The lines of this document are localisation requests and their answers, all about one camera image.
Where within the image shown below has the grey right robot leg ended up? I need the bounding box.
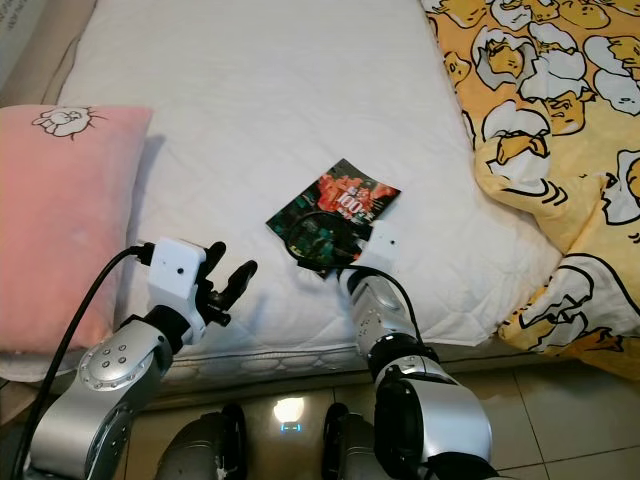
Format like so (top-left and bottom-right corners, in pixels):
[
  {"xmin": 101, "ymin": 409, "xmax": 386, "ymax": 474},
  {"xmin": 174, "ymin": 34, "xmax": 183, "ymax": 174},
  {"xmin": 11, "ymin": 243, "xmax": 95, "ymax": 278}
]
[{"xmin": 325, "ymin": 405, "xmax": 401, "ymax": 480}]

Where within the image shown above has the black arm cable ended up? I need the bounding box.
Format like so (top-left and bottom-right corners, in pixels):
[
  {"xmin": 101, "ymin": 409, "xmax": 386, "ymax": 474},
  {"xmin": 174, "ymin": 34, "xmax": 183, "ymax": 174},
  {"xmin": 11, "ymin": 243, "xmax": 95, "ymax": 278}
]
[
  {"xmin": 345, "ymin": 265, "xmax": 423, "ymax": 331},
  {"xmin": 10, "ymin": 243, "xmax": 156, "ymax": 480}
]

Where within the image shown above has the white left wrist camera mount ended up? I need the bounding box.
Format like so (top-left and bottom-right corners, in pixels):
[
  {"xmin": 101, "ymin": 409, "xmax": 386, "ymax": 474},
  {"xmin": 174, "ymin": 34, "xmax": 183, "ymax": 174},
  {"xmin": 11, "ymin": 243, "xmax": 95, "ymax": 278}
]
[{"xmin": 147, "ymin": 238, "xmax": 209, "ymax": 321}]

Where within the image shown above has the grey left robot leg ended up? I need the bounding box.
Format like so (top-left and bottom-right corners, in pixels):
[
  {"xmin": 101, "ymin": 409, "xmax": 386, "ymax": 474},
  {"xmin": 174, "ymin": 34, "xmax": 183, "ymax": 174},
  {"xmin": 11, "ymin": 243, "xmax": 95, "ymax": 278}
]
[{"xmin": 165, "ymin": 403, "xmax": 246, "ymax": 480}]

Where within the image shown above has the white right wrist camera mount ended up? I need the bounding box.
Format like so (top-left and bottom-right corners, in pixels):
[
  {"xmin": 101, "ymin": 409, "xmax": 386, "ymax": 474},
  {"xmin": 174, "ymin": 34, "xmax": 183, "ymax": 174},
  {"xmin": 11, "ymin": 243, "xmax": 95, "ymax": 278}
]
[{"xmin": 360, "ymin": 222, "xmax": 401, "ymax": 271}]

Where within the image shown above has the pink plush pillow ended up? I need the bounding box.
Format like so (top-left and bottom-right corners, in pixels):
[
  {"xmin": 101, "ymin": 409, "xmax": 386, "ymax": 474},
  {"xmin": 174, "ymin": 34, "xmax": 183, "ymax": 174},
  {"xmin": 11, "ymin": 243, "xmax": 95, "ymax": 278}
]
[{"xmin": 0, "ymin": 105, "xmax": 154, "ymax": 356}]

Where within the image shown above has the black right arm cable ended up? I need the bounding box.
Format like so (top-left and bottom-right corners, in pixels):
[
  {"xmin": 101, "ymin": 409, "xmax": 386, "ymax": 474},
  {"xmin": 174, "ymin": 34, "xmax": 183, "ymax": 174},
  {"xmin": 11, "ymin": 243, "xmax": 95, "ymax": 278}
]
[{"xmin": 345, "ymin": 265, "xmax": 423, "ymax": 331}]

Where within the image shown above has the white quilted mattress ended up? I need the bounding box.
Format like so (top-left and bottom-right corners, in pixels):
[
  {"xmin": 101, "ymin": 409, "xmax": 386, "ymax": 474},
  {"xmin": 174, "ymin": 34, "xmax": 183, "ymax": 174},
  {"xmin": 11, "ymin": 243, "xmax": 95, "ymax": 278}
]
[{"xmin": 0, "ymin": 0, "xmax": 564, "ymax": 386}]

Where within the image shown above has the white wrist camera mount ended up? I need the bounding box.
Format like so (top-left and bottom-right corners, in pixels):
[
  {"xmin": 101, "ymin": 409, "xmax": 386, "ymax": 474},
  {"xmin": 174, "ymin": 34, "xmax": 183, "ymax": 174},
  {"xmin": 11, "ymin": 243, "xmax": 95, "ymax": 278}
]
[
  {"xmin": 360, "ymin": 222, "xmax": 401, "ymax": 271},
  {"xmin": 147, "ymin": 238, "xmax": 209, "ymax": 321}
]

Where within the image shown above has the grey robot leg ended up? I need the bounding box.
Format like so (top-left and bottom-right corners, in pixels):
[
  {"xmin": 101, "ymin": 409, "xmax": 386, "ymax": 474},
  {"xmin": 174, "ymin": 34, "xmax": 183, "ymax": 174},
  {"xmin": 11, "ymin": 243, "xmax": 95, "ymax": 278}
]
[
  {"xmin": 165, "ymin": 403, "xmax": 246, "ymax": 480},
  {"xmin": 325, "ymin": 405, "xmax": 401, "ymax": 480}
]

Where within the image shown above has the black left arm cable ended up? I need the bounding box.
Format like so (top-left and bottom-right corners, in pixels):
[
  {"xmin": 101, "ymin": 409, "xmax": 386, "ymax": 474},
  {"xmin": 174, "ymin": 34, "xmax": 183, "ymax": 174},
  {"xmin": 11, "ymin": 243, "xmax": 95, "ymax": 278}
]
[{"xmin": 10, "ymin": 243, "xmax": 156, "ymax": 480}]

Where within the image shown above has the beige bed headboard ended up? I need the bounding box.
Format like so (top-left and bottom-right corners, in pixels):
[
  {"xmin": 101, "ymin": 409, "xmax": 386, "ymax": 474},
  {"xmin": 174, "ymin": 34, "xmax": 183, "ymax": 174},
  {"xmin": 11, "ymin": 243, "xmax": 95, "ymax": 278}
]
[{"xmin": 0, "ymin": 0, "xmax": 96, "ymax": 111}]

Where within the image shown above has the yellow egg-print blanket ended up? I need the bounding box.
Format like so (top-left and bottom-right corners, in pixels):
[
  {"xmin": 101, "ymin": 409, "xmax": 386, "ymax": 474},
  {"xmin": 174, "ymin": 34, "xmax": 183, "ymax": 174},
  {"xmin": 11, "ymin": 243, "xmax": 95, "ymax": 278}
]
[{"xmin": 420, "ymin": 0, "xmax": 640, "ymax": 383}]

